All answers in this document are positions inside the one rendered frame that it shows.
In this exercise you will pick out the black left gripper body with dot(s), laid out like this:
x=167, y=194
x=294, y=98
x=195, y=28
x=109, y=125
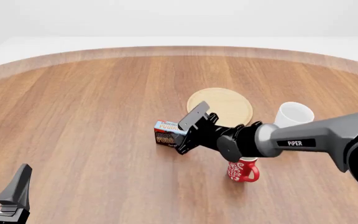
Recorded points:
x=2, y=218

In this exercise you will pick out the chocolate pudding box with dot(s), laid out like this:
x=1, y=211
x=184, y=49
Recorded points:
x=164, y=137

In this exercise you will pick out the red mug with white pattern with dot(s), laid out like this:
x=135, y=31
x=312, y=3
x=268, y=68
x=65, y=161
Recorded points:
x=244, y=172

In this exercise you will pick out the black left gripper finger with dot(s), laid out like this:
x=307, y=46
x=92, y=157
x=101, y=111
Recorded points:
x=18, y=189

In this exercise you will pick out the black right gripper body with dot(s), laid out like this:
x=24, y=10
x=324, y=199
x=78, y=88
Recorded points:
x=194, y=140

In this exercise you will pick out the round wooden plate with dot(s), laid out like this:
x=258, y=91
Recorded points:
x=227, y=101

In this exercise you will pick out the grey and black right robot arm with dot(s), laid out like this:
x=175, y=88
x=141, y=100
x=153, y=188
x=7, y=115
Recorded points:
x=303, y=133

